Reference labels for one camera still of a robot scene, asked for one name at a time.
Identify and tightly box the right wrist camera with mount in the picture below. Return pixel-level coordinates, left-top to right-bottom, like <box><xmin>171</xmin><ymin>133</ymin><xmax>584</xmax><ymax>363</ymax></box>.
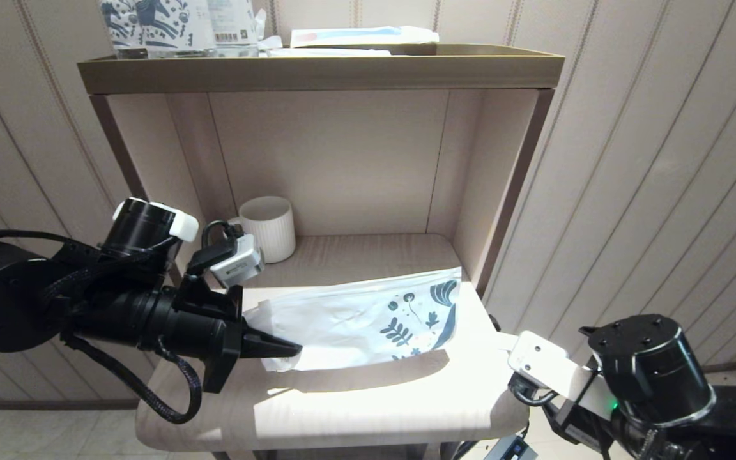
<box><xmin>507</xmin><ymin>330</ymin><xmax>618</xmax><ymax>422</ymax></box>

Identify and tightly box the grey power inverter box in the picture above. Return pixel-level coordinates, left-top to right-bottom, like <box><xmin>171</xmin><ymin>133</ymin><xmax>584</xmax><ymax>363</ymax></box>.
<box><xmin>484</xmin><ymin>436</ymin><xmax>538</xmax><ymax>460</ymax></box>

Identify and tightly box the blue patterned package on top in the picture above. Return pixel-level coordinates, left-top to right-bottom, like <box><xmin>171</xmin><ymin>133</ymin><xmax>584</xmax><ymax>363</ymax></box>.
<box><xmin>138</xmin><ymin>0</ymin><xmax>215</xmax><ymax>58</ymax></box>

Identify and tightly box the crumpled clear plastic wrapper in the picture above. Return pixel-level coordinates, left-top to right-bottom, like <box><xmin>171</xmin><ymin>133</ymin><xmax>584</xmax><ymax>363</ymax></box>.
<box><xmin>256</xmin><ymin>13</ymin><xmax>282</xmax><ymax>52</ymax></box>

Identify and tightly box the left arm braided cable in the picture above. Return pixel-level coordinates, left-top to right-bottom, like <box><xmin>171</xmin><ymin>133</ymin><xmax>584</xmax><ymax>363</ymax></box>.
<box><xmin>63</xmin><ymin>331</ymin><xmax>204</xmax><ymax>426</ymax></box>

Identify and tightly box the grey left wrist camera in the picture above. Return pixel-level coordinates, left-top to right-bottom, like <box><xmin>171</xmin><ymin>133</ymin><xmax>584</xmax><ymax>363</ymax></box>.
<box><xmin>210</xmin><ymin>233</ymin><xmax>265</xmax><ymax>288</ymax></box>

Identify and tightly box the white ribbed ceramic mug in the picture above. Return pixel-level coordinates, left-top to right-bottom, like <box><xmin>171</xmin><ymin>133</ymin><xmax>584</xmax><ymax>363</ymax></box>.
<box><xmin>227</xmin><ymin>196</ymin><xmax>296</xmax><ymax>264</ymax></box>

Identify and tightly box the black left camera cable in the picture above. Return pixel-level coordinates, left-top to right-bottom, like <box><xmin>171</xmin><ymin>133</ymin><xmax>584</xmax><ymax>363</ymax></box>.
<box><xmin>0</xmin><ymin>220</ymin><xmax>242</xmax><ymax>256</ymax></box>

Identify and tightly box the white floral pouch bag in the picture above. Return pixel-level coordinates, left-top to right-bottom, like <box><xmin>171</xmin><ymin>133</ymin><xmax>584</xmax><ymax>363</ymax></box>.
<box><xmin>243</xmin><ymin>267</ymin><xmax>463</xmax><ymax>372</ymax></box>

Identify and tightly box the beige wooden shelf cabinet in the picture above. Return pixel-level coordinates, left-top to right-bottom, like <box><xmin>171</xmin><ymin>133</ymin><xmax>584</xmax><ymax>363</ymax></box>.
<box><xmin>77</xmin><ymin>43</ymin><xmax>565</xmax><ymax>460</ymax></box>

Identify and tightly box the white blue toothbrush packet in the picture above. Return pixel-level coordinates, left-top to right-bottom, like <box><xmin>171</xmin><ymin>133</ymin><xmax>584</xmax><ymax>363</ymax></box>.
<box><xmin>290</xmin><ymin>26</ymin><xmax>440</xmax><ymax>49</ymax></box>

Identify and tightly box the clear bottle with barcode label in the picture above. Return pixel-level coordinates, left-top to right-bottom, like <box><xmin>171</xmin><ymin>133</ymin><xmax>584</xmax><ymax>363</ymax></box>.
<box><xmin>208</xmin><ymin>0</ymin><xmax>260</xmax><ymax>57</ymax></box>

